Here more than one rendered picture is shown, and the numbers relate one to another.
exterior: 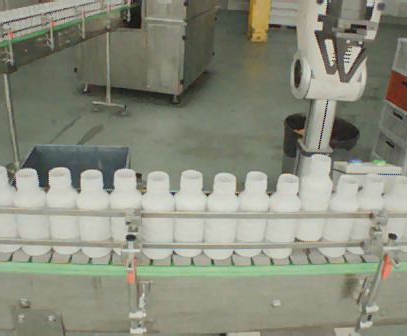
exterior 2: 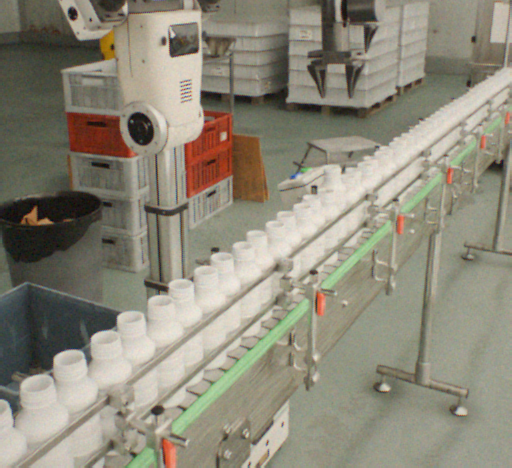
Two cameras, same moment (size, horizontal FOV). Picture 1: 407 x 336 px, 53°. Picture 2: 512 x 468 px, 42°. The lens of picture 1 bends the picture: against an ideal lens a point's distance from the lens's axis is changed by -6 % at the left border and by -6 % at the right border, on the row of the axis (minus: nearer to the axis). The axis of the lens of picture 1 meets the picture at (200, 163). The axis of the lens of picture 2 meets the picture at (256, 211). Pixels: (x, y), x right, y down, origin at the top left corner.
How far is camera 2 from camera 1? 1.04 m
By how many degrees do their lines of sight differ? 51
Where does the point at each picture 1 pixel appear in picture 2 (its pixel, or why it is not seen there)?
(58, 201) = (236, 284)
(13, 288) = (221, 416)
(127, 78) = not seen: outside the picture
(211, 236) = (308, 262)
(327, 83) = (180, 127)
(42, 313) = (240, 431)
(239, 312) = (330, 326)
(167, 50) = not seen: outside the picture
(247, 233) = (320, 248)
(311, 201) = (341, 202)
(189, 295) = not seen: hidden behind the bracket
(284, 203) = (333, 210)
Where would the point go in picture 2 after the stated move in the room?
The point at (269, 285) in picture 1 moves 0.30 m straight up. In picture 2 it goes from (341, 287) to (347, 153)
